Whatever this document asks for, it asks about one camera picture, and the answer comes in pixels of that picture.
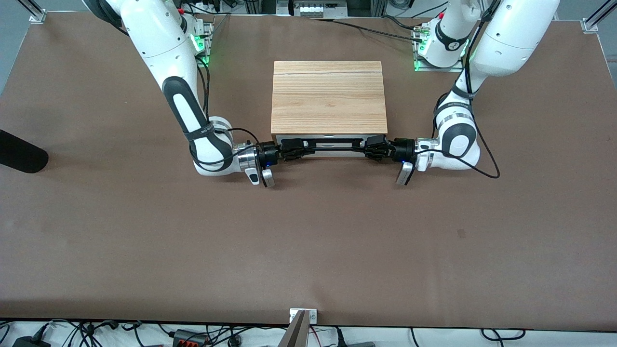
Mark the white drawer with black handle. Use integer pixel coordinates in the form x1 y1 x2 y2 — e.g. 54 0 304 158
277 135 381 152

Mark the wooden drawer cabinet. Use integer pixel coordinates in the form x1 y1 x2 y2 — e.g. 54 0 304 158
271 61 389 160

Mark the white power strip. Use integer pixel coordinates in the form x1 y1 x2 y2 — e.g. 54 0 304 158
293 0 349 19

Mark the black adapter with red connectors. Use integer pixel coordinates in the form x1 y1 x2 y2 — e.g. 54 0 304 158
174 329 208 347

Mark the black rounded object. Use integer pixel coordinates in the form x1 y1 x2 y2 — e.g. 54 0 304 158
0 129 49 174

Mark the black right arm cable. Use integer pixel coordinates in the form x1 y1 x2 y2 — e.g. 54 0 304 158
188 55 261 167

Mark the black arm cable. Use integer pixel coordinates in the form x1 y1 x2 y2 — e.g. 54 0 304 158
188 55 261 167
416 0 501 180

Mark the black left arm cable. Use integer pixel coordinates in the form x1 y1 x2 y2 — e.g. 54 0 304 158
416 0 501 180

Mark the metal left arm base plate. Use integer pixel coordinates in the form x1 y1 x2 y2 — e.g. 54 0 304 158
414 24 466 73

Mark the black cable across table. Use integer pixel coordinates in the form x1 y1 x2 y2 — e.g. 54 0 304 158
313 18 427 43

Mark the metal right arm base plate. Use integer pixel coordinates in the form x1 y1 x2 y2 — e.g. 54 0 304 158
186 19 215 68

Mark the small metal bracket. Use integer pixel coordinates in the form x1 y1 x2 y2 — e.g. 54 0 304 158
289 308 318 324

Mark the grey camera mount bar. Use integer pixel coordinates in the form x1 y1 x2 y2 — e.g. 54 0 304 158
277 311 309 347

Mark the black looped cable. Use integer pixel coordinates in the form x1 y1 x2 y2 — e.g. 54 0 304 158
482 328 526 341

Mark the aluminium frame post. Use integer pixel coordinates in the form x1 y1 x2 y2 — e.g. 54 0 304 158
581 0 617 33
19 0 46 24

